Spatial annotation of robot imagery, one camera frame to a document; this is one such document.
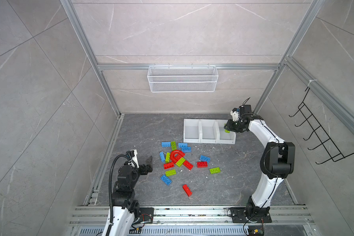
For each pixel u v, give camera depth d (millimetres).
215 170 881
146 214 730
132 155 662
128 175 584
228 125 848
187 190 803
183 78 1007
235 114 880
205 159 927
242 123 705
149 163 718
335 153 580
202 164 903
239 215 734
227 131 927
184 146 979
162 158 923
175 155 951
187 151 979
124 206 538
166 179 850
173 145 1000
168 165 897
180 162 907
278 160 509
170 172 878
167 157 926
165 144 980
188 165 901
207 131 1072
